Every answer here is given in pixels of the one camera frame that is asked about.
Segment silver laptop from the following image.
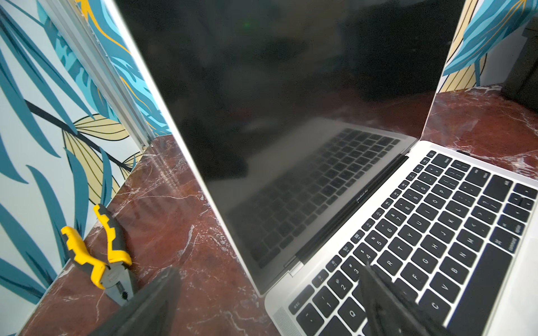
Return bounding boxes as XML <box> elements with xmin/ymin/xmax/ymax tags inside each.
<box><xmin>109</xmin><ymin>1</ymin><xmax>537</xmax><ymax>335</ymax></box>

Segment yellow black pliers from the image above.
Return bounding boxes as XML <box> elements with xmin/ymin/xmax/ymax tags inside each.
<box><xmin>60</xmin><ymin>204</ymin><xmax>137</xmax><ymax>307</ymax></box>

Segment aluminium frame post left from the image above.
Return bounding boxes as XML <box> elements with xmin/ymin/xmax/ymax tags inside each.
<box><xmin>40</xmin><ymin>1</ymin><xmax>155</xmax><ymax>150</ymax></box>

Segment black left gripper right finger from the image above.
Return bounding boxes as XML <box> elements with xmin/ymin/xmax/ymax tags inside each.
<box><xmin>360</xmin><ymin>264</ymin><xmax>451</xmax><ymax>335</ymax></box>

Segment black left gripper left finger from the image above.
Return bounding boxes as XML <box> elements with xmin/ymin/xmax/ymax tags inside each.
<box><xmin>90</xmin><ymin>267</ymin><xmax>181</xmax><ymax>335</ymax></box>

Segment black toolbox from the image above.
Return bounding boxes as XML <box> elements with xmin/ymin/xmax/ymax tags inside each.
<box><xmin>501</xmin><ymin>16</ymin><xmax>537</xmax><ymax>112</ymax></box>

